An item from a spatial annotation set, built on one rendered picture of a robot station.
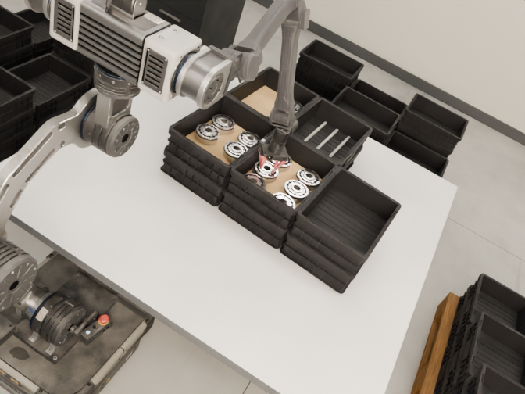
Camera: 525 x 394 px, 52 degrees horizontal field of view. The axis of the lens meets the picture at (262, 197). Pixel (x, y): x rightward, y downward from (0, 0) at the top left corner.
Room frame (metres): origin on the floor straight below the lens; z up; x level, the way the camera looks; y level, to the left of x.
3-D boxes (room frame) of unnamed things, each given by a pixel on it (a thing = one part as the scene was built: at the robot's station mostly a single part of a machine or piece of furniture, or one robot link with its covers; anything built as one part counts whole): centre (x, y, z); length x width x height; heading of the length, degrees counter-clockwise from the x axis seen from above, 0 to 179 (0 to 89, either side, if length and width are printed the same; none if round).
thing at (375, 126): (2.98, -0.38, 0.37); 0.40 x 0.30 x 0.45; 78
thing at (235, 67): (1.29, 0.24, 1.45); 0.09 x 0.08 x 0.12; 78
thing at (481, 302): (2.00, -1.35, 0.26); 0.40 x 0.30 x 0.23; 168
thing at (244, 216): (1.68, -0.05, 0.76); 0.40 x 0.30 x 0.12; 164
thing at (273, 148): (1.70, 0.03, 0.98); 0.10 x 0.07 x 0.07; 119
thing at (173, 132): (1.76, 0.24, 0.92); 0.40 x 0.30 x 0.02; 164
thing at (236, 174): (1.68, -0.05, 0.92); 0.40 x 0.30 x 0.02; 164
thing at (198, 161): (1.76, 0.24, 0.87); 0.40 x 0.30 x 0.11; 164
